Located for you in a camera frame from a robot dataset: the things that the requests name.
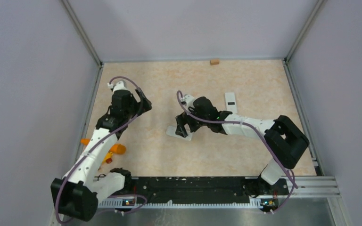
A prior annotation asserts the left aluminium frame post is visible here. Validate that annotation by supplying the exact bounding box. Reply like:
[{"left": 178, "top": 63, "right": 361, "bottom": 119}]
[{"left": 60, "top": 0, "right": 103, "bottom": 68}]

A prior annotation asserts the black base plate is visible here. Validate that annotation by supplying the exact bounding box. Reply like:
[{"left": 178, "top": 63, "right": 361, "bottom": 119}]
[{"left": 114, "top": 177, "right": 289, "bottom": 204}]

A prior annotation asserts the yellow toy car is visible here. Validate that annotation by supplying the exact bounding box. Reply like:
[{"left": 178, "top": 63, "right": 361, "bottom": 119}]
[{"left": 98, "top": 152, "right": 114, "bottom": 171}]

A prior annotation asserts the white cable duct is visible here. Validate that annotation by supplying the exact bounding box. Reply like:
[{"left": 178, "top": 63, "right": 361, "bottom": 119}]
[{"left": 98, "top": 197, "right": 279, "bottom": 209}]

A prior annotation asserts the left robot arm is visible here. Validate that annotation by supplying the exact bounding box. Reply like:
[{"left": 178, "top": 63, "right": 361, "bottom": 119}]
[{"left": 50, "top": 87, "right": 152, "bottom": 224}]

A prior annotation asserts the white remote with buttons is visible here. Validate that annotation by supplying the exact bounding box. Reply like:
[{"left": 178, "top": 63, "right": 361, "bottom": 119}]
[{"left": 166, "top": 126, "right": 193, "bottom": 141}]

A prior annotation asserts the brown wooden block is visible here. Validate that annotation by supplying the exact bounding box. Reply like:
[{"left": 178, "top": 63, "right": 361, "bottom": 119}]
[{"left": 210, "top": 59, "right": 220, "bottom": 65}]

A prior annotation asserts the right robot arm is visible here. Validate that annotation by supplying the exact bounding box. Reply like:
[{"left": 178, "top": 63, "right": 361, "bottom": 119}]
[{"left": 174, "top": 91, "right": 310, "bottom": 194}]

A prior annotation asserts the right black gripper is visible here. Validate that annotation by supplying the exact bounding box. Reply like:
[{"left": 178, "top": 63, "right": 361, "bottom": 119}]
[{"left": 176, "top": 105, "right": 209, "bottom": 138}]

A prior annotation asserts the aluminium frame post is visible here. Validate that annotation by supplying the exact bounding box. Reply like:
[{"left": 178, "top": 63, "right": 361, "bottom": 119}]
[
  {"left": 60, "top": 0, "right": 103, "bottom": 68},
  {"left": 284, "top": 0, "right": 328, "bottom": 64}
]

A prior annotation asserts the right aluminium frame post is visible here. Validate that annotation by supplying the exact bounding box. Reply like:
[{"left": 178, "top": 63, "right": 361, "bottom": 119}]
[{"left": 284, "top": 0, "right": 328, "bottom": 64}]

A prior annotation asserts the orange cone toy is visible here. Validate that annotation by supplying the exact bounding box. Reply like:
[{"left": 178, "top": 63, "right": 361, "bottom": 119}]
[{"left": 80, "top": 139, "right": 126, "bottom": 154}]

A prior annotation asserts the white remote control back up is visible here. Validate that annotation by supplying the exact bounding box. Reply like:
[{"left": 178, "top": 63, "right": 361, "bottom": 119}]
[{"left": 224, "top": 92, "right": 238, "bottom": 113}]

